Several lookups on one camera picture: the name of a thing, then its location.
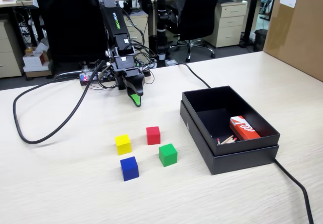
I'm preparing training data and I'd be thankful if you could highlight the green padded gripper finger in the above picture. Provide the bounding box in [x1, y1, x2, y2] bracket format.
[125, 84, 143, 108]

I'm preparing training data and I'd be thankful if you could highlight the large black office chair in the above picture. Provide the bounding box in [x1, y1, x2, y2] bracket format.
[33, 0, 109, 80]

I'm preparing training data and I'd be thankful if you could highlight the controller board with red light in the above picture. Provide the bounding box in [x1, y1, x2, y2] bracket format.
[79, 70, 114, 86]

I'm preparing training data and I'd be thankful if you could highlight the white cardboard box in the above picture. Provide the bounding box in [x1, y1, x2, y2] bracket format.
[22, 46, 52, 78]

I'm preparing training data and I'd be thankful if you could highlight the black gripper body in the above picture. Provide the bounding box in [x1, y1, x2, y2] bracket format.
[112, 67, 142, 90]

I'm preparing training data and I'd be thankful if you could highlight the yellow wooden cube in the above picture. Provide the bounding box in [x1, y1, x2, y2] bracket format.
[115, 134, 132, 156]

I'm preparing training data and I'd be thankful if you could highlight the red wooden cube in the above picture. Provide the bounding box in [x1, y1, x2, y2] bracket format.
[146, 126, 161, 146]

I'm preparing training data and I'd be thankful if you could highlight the green wooden cube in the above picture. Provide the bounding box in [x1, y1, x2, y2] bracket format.
[158, 143, 178, 167]

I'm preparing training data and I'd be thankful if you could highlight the black mesh office chair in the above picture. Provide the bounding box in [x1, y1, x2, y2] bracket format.
[168, 0, 223, 63]

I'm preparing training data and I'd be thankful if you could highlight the black pole with white bands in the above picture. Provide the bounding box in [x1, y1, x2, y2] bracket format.
[155, 0, 169, 68]

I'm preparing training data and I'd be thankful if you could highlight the thick black sleeved cable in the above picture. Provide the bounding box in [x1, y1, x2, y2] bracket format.
[12, 61, 105, 144]

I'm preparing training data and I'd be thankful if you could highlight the smooth black power cable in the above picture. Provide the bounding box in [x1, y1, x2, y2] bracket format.
[176, 62, 315, 224]

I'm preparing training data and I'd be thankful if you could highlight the black waste bin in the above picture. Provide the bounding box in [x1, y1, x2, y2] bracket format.
[253, 29, 268, 52]

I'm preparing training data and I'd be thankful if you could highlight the black open cardboard box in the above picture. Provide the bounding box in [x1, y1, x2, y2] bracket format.
[182, 85, 281, 156]

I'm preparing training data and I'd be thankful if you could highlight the red white small carton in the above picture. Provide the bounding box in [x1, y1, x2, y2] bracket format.
[229, 116, 261, 141]

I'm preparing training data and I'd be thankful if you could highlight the beige three drawer cabinet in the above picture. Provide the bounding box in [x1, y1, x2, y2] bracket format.
[205, 1, 248, 48]

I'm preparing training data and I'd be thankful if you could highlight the blue wooden cube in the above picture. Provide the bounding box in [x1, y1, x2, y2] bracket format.
[120, 156, 140, 182]

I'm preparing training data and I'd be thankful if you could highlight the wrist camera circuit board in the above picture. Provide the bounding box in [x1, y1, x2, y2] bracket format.
[97, 64, 115, 81]

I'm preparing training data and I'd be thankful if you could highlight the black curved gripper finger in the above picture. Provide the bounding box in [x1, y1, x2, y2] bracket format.
[124, 70, 146, 96]

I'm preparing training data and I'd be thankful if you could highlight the large brown cardboard box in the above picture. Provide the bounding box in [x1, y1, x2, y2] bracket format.
[262, 0, 323, 82]

